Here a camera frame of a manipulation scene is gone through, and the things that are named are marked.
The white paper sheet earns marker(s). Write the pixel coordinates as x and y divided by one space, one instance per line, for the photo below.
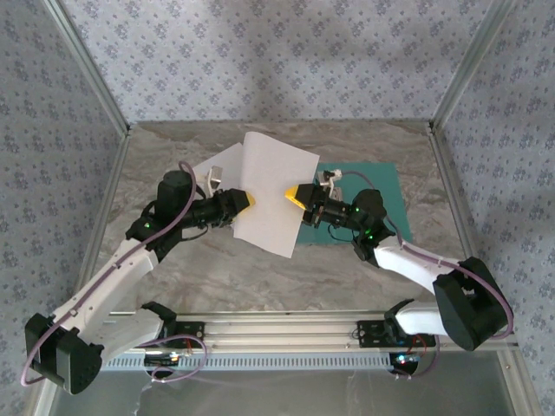
273 173
227 158

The green paper folder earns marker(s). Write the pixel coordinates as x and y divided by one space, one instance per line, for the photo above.
383 173

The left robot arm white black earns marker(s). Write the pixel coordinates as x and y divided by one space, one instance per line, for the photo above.
108 277

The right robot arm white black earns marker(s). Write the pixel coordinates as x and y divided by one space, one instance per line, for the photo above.
416 268

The small circuit board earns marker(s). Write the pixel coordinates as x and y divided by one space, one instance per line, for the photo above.
167 359
405 359

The steel panel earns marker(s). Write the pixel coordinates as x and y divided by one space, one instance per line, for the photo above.
282 394

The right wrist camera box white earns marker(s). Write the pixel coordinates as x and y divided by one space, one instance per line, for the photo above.
330 180

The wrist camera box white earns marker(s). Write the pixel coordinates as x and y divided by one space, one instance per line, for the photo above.
215 178
330 180

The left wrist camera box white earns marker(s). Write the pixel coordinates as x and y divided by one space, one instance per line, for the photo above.
215 178

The aluminium table side rail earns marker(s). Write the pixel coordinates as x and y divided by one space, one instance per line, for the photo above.
110 182
448 173

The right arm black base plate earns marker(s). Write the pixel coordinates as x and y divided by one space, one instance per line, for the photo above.
373 333

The aluminium mounting rail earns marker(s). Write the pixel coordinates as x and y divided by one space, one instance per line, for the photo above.
282 333

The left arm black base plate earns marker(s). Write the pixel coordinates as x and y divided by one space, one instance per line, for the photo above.
191 331

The aluminium frame post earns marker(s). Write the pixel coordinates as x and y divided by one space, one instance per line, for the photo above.
89 65
473 65

